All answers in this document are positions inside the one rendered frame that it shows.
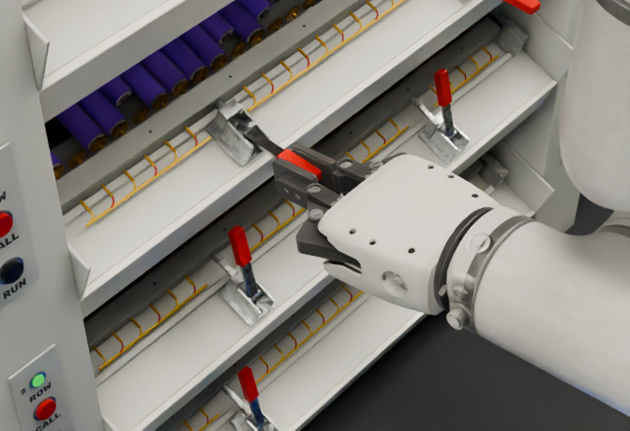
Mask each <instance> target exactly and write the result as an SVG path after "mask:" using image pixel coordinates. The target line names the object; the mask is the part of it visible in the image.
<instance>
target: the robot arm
mask: <svg viewBox="0 0 630 431"><path fill-rule="evenodd" d="M559 144H560V152H561V157H562V162H563V165H564V167H565V170H566V173H567V174H568V176H569V178H570V179H571V181H572V183H573V185H574V186H575V187H576V188H577V190H578V191H579V192H580V193H581V194H582V195H583V196H585V197H586V198H587V199H588V200H590V201H591V202H593V203H595V204H597V205H599V206H602V207H604V208H608V209H611V210H614V212H613V213H612V215H611V216H610V217H609V219H608V220H607V221H606V222H605V223H604V224H603V225H602V226H601V227H600V228H598V229H597V230H596V231H595V232H593V233H591V234H587V235H570V234H566V233H563V232H561V231H558V230H555V229H553V228H551V227H550V226H547V225H545V224H543V223H541V222H538V221H536V220H534V219H532V218H530V217H528V216H526V215H523V214H521V213H519V212H517V211H515V210H512V209H510V208H508V207H502V206H501V205H500V204H499V203H498V202H496V201H495V200H493V199H492V198H491V197H490V196H489V195H487V194H486V193H485V192H483V191H482V190H480V189H479V188H477V187H476V186H474V185H472V184H471V183H469V182H467V181H466V180H464V179H462V178H461V177H459V176H457V175H455V174H453V173H452V172H451V171H448V170H446V169H444V168H442V167H440V166H438V165H436V164H434V163H432V162H430V161H427V160H425V159H423V158H421V157H418V156H412V155H408V154H407V153H404V152H401V153H398V154H395V155H393V156H390V157H388V158H386V159H383V160H382V162H381V161H371V162H364V163H359V162H357V161H354V160H352V159H349V158H345V159H342V160H340V161H339V162H337V161H335V160H334V159H332V158H330V157H328V156H325V155H323V154H320V153H318V152H316V151H314V150H312V149H310V148H308V147H306V146H305V145H303V144H300V143H297V144H296V145H295V146H294V147H293V148H292V151H293V152H294V153H296V154H297V155H299V156H300V157H302V158H303V159H304V160H306V161H307V162H309V163H310V164H312V165H313V166H315V167H316V168H318V169H319V170H321V171H322V179H321V180H319V181H318V178H317V176H316V175H315V174H314V173H312V172H310V171H307V170H305V169H303V168H301V167H299V166H297V165H295V164H293V163H292V162H290V161H287V160H285V159H283V158H278V159H276V160H275V161H274V162H273V169H274V175H275V179H276V188H277V192H278V194H279V195H280V196H281V197H283V198H285V199H287V200H289V201H291V202H293V203H295V204H297V205H299V206H301V207H303V208H305V209H307V215H308V219H307V221H306V222H304V224H303V225H302V227H301V228H300V230H299V231H298V232H297V234H296V236H295V239H296V244H297V249H298V252H299V253H301V254H305V255H310V256H314V257H319V258H323V259H326V260H325V262H323V267H324V270H325V271H326V272H327V273H328V274H330V275H331V276H333V277H335V278H337V279H339V280H340V281H342V282H344V283H346V284H348V285H350V286H352V287H355V288H357V289H359V290H361V291H363V292H366V293H368V294H370V295H373V296H375V297H377V298H380V299H382V300H385V301H386V302H389V303H391V304H394V305H399V306H402V307H405V308H408V309H411V310H414V311H418V312H422V313H426V314H430V315H438V314H439V313H440V312H442V311H443V310H446V311H448V312H449V313H448V314H447V315H446V318H447V321H448V322H449V324H450V325H451V326H452V327H453V328H455V329H457V330H461V329H462V328H463V327H464V328H465V329H467V330H469V331H471V332H473V333H475V334H477V335H479V336H481V337H483V338H485V339H486V340H488V341H490V342H491V343H493V344H495V345H497V346H499V347H501V348H503V349H505V350H507V351H509V352H511V353H513V354H515V355H516V356H517V357H519V358H521V359H523V360H525V361H527V362H528V363H530V364H533V365H535V366H537V367H538V368H540V369H542V370H544V371H546V372H548V373H549V374H550V375H552V376H554V377H556V378H558V379H561V380H562V381H564V382H566V383H568V384H570V385H572V386H574V387H575V388H577V389H579V390H581V391H582V392H584V393H586V394H588V395H590V396H592V397H594V398H596V399H598V400H599V401H601V402H603V403H605V404H607V405H609V406H611V407H612V408H614V409H616V410H618V411H620V412H622V413H623V414H625V415H627V416H629V417H630V0H581V5H580V10H579V14H578V19H577V29H576V33H575V39H574V44H573V49H572V54H571V59H570V64H569V68H568V73H567V78H566V83H565V87H564V92H563V98H562V107H561V114H560V122H559ZM340 193H342V195H343V196H344V198H343V197H341V196H340ZM326 209H328V210H326Z"/></svg>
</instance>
